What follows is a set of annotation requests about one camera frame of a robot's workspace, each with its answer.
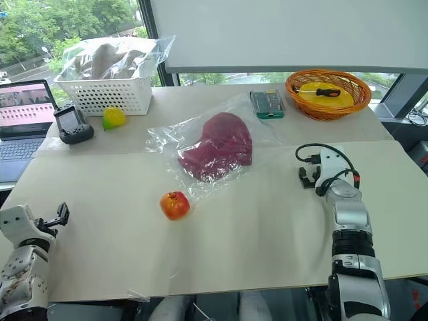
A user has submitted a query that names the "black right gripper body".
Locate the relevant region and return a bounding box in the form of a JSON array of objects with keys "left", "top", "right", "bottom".
[{"left": 306, "top": 164, "right": 322, "bottom": 189}]

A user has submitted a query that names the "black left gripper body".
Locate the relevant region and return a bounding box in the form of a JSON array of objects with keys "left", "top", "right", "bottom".
[{"left": 34, "top": 217, "right": 58, "bottom": 235}]

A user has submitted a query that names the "maroon cap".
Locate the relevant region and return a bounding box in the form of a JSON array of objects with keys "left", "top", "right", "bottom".
[{"left": 177, "top": 112, "right": 254, "bottom": 183}]

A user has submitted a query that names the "plastic bag with beige items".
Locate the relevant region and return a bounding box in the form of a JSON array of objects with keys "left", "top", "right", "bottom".
[{"left": 61, "top": 34, "right": 177, "bottom": 81}]

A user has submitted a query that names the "green screwdriver bit box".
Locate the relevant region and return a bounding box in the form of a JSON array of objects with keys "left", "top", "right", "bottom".
[{"left": 249, "top": 89, "right": 286, "bottom": 119}]

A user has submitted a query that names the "yellow plate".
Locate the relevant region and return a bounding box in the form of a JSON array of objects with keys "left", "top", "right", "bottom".
[{"left": 298, "top": 82, "right": 356, "bottom": 108}]

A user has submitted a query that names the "orange wicker basket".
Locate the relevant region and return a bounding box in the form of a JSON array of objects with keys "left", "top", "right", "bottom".
[{"left": 285, "top": 68, "right": 373, "bottom": 122}]

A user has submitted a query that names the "black handheld controller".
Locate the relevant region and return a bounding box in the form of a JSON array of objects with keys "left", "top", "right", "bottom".
[{"left": 53, "top": 104, "right": 95, "bottom": 145}]

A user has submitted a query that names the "grey laptop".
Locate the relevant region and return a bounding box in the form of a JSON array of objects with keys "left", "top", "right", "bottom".
[{"left": 0, "top": 79, "right": 57, "bottom": 183}]

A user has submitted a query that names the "yellow green pear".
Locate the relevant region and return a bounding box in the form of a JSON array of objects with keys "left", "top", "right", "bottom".
[{"left": 102, "top": 106, "right": 128, "bottom": 132}]

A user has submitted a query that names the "maroon cloth in plastic bag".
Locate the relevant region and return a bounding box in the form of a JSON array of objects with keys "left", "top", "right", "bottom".
[{"left": 145, "top": 93, "right": 292, "bottom": 201}]

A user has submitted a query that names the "red apple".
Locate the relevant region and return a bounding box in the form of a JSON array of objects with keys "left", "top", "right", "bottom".
[{"left": 159, "top": 191, "right": 191, "bottom": 221}]

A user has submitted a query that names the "white perforated plastic basket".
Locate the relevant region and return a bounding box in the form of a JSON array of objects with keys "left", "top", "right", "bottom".
[{"left": 53, "top": 69, "right": 153, "bottom": 117}]

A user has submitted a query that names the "white roller blind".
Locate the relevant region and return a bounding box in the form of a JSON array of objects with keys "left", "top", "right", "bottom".
[{"left": 149, "top": 0, "right": 428, "bottom": 75}]

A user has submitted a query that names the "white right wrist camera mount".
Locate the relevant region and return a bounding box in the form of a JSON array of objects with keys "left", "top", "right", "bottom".
[{"left": 314, "top": 144, "right": 346, "bottom": 197}]

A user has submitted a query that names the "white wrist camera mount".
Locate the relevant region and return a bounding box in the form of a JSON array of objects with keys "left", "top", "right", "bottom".
[
  {"left": 0, "top": 205, "right": 56, "bottom": 240},
  {"left": 314, "top": 144, "right": 346, "bottom": 197}
]

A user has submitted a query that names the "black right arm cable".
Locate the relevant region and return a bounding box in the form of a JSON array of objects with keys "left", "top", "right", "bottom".
[{"left": 295, "top": 143, "right": 361, "bottom": 197}]

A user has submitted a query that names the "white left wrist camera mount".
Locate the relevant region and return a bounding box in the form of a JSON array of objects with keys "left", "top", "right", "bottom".
[{"left": 0, "top": 205, "right": 56, "bottom": 240}]

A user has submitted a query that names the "black handled screwdriver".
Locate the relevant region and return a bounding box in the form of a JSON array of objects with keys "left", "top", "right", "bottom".
[{"left": 292, "top": 85, "right": 341, "bottom": 99}]

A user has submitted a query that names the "thin black cable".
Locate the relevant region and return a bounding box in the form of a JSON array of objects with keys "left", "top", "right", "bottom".
[{"left": 405, "top": 100, "right": 428, "bottom": 127}]

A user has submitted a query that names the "dark window frame post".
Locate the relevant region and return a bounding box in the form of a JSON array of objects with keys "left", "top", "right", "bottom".
[{"left": 137, "top": 0, "right": 181, "bottom": 88}]

